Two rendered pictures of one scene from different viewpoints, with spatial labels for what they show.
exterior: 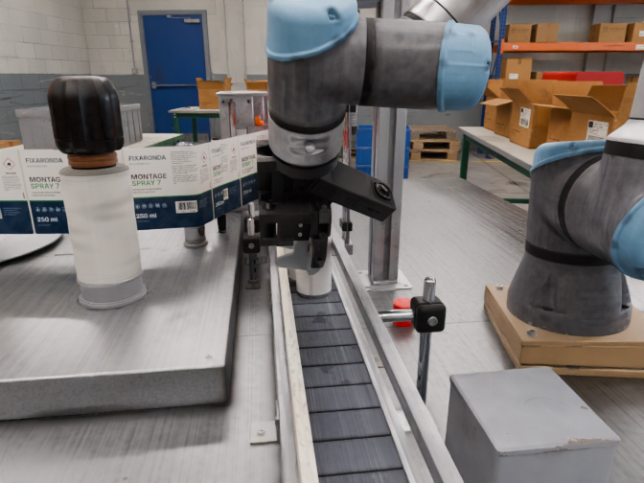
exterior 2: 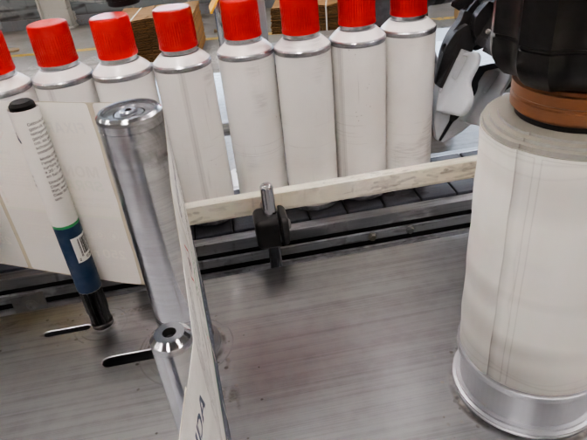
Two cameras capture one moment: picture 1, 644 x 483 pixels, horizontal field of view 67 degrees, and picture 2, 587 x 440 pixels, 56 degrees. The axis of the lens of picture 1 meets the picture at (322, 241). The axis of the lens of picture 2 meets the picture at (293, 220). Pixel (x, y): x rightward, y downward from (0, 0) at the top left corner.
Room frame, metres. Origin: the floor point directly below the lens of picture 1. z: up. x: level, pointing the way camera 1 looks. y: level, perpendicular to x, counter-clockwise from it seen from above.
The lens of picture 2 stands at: (0.77, 0.54, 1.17)
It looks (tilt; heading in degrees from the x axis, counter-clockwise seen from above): 32 degrees down; 271
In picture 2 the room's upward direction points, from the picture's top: 6 degrees counter-clockwise
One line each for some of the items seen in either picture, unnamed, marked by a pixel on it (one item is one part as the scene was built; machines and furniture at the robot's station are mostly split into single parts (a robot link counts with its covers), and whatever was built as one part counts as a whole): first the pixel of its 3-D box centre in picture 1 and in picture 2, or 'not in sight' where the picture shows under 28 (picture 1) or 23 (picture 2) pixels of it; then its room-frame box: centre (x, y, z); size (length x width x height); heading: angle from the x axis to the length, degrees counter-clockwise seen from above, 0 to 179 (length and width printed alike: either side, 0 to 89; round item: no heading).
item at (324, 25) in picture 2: not in sight; (309, 11); (0.49, -4.49, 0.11); 0.65 x 0.54 x 0.22; 173
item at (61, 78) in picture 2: not in sight; (82, 135); (0.96, 0.05, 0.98); 0.05 x 0.05 x 0.20
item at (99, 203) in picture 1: (98, 194); (562, 179); (0.64, 0.30, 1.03); 0.09 x 0.09 x 0.30
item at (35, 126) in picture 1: (86, 126); not in sight; (2.74, 1.29, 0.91); 0.60 x 0.40 x 0.22; 179
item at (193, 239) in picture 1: (191, 195); (163, 244); (0.86, 0.24, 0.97); 0.05 x 0.05 x 0.19
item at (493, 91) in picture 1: (507, 104); not in sight; (3.85, -1.41, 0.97); 0.45 x 0.40 x 0.37; 88
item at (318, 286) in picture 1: (313, 224); (406, 85); (0.65, 0.01, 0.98); 0.05 x 0.05 x 0.20
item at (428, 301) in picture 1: (403, 353); not in sight; (0.43, -0.08, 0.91); 0.07 x 0.03 x 0.16; 97
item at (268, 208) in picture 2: (251, 251); (274, 240); (0.79, 0.12, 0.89); 0.03 x 0.03 x 0.12; 7
